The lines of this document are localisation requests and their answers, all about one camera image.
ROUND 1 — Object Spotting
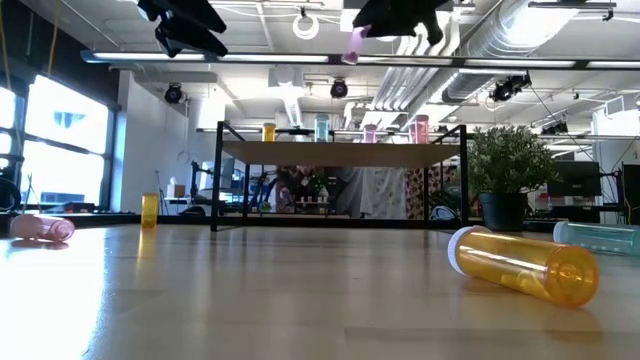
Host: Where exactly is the salmon pill bottle white cap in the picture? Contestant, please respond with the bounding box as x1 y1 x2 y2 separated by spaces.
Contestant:
8 213 76 243
413 114 431 145

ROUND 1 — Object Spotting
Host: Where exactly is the teal pill bottle white cap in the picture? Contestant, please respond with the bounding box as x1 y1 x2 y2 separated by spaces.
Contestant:
552 221 640 257
313 113 332 144

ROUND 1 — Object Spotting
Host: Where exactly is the black overhead light bar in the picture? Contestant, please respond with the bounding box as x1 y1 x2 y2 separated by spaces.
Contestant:
79 48 640 71

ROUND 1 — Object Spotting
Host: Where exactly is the floral patterned cloth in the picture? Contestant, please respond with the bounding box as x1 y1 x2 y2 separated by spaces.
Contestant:
407 167 444 220

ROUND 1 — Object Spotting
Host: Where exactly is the white hanging cloth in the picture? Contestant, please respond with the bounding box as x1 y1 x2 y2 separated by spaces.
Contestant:
332 167 407 220

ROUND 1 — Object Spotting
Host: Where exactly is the green potted plant black pot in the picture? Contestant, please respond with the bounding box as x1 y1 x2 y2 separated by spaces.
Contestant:
467 124 561 233

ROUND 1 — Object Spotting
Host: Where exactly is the person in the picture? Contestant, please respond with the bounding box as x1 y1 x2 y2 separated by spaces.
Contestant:
273 166 329 215

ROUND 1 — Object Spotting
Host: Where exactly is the white round object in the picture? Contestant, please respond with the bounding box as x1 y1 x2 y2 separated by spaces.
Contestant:
429 204 457 222

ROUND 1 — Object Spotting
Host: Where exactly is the black computer monitor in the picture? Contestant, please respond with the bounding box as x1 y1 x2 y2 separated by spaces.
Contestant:
622 163 640 226
547 160 603 198

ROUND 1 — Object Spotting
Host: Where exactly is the white hanging ring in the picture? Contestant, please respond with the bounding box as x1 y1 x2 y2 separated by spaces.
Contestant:
292 12 321 41

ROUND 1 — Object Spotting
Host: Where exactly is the black frame wooden shelf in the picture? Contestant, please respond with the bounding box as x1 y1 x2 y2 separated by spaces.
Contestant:
209 121 470 233

